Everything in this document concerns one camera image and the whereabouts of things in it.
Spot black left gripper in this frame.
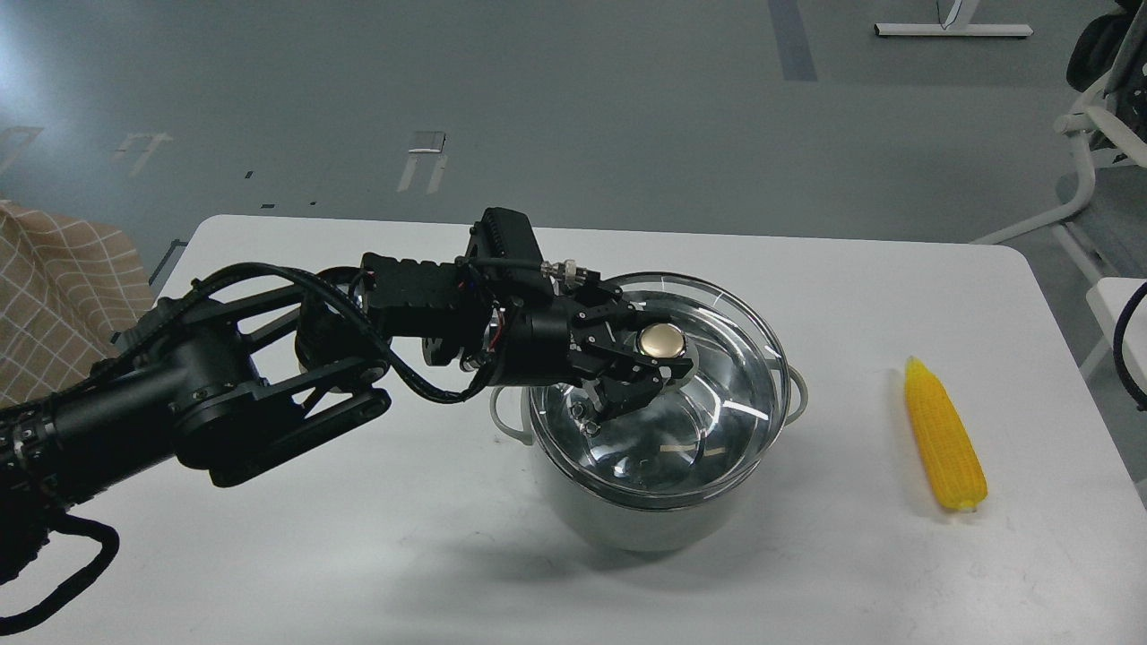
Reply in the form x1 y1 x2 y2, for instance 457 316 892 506
487 282 695 422

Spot white table leg base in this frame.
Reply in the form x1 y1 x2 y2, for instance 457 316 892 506
873 1 1035 39

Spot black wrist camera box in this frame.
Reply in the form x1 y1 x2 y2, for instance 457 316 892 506
463 207 549 298

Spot grey steel cooking pot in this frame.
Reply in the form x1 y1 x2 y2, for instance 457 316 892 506
489 358 809 553

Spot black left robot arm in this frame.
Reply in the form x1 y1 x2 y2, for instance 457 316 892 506
3 254 696 636

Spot glass pot lid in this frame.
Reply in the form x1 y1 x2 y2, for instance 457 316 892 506
521 272 791 511

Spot yellow corn cob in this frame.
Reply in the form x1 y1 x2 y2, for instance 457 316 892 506
902 356 988 512

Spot beige checkered cloth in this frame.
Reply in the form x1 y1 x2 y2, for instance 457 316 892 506
1 200 154 407

